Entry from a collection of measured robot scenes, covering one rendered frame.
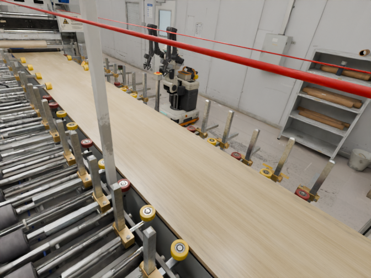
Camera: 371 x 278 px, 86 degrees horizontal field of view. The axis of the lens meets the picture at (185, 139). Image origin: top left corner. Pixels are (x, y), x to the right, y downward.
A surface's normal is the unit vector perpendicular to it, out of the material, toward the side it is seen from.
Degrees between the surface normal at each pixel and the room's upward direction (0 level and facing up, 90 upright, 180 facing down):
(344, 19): 90
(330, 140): 90
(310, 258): 0
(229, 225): 0
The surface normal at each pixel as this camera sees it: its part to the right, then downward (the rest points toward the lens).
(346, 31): -0.72, 0.30
